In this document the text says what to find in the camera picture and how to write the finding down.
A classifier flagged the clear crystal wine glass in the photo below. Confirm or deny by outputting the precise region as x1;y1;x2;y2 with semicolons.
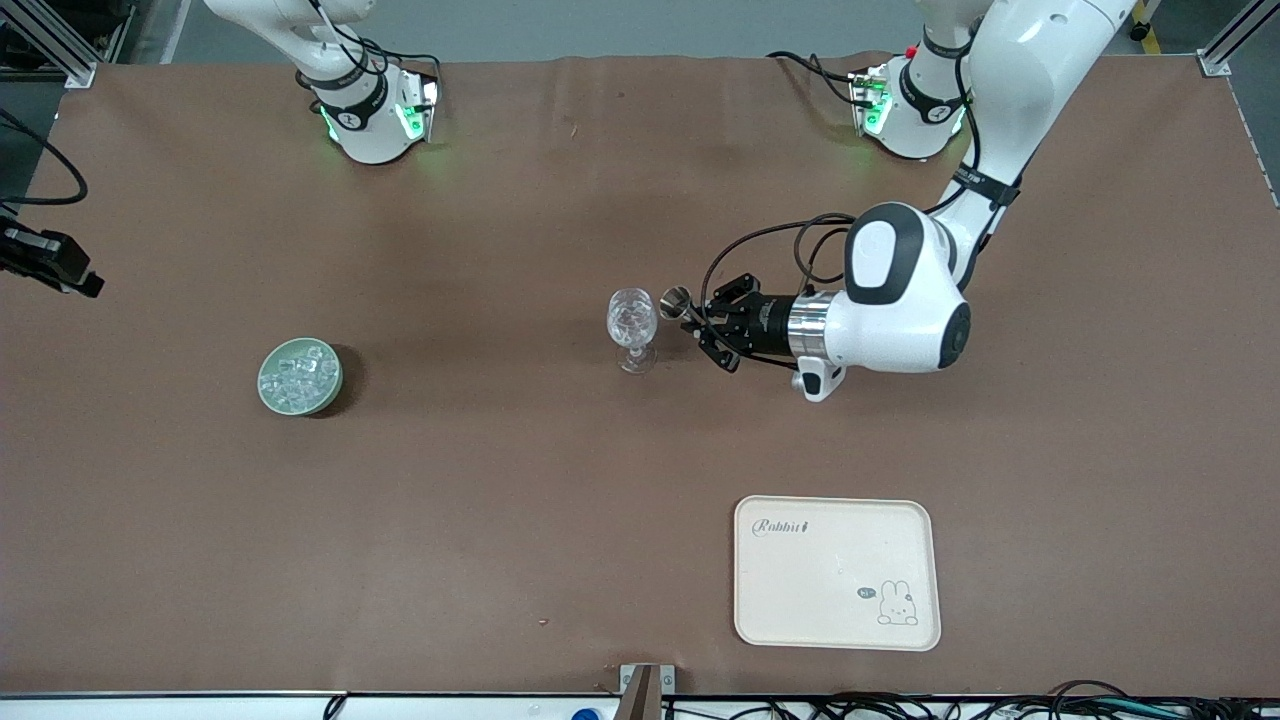
606;288;659;375

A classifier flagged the black cable bundle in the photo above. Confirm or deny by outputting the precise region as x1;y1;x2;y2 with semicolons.
660;680;1280;720

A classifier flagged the clear ice cube pile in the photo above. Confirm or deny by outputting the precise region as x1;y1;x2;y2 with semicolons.
260;342;339;407

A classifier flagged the metal base connector plate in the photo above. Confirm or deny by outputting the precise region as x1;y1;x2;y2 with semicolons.
850;65;893;137
398;72;442;143

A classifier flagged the white table edge rail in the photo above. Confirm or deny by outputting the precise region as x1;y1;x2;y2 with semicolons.
0;692;1280;720

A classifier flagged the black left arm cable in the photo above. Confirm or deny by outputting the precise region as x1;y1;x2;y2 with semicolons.
699;40;1024;377

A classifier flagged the cream rabbit print tray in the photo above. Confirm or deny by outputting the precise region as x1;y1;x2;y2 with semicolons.
733;495;943;653

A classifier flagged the brown table cover sheet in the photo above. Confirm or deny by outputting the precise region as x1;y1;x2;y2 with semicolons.
0;52;1280;699

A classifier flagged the green ceramic bowl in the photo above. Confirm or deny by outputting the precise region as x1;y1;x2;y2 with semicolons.
257;337;345;417

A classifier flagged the black base power cable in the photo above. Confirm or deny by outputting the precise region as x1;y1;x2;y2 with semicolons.
767;50;863;107
300;0;442;89

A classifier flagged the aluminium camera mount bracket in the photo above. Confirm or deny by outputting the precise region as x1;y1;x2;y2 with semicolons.
618;663;677;720

